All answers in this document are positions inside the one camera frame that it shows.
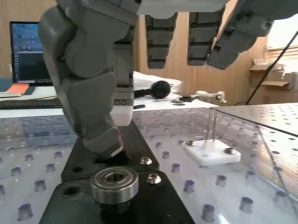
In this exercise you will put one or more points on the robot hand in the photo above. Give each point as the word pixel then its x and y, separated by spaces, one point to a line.
pixel 88 83

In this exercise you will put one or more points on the black keyboard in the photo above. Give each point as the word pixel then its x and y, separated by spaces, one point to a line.
pixel 27 104

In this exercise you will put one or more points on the computer screen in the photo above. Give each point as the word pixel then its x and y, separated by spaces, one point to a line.
pixel 28 53

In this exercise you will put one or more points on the white desk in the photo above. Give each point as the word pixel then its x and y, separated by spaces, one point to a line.
pixel 177 105

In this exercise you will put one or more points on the silver screw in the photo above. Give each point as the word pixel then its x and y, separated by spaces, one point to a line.
pixel 145 161
pixel 153 179

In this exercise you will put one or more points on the small white jointed device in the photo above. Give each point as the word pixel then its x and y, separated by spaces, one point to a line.
pixel 213 96

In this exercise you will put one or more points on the steel ball bearing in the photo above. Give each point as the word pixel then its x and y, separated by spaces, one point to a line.
pixel 114 185

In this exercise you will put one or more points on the black plate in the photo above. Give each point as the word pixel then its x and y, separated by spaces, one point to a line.
pixel 154 206

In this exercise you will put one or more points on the cardboard box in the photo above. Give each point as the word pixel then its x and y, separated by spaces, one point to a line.
pixel 274 75

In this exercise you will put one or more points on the clear box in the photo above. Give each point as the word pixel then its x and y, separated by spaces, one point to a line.
pixel 274 160

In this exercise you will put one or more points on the small white mount block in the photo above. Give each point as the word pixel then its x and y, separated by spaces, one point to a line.
pixel 213 155

